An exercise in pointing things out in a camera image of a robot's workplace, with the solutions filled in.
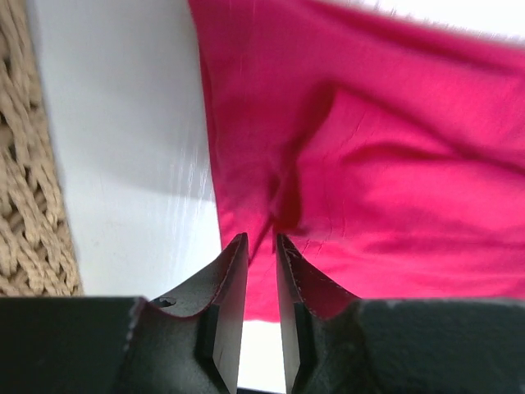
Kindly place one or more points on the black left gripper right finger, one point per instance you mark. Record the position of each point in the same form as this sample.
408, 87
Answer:
323, 347

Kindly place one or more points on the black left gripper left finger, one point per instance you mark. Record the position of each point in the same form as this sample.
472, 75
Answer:
188, 339

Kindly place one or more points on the pink t shirt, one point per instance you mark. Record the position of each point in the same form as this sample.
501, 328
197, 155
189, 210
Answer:
392, 153

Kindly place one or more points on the wicker laundry basket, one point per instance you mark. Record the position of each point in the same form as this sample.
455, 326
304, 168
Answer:
37, 253

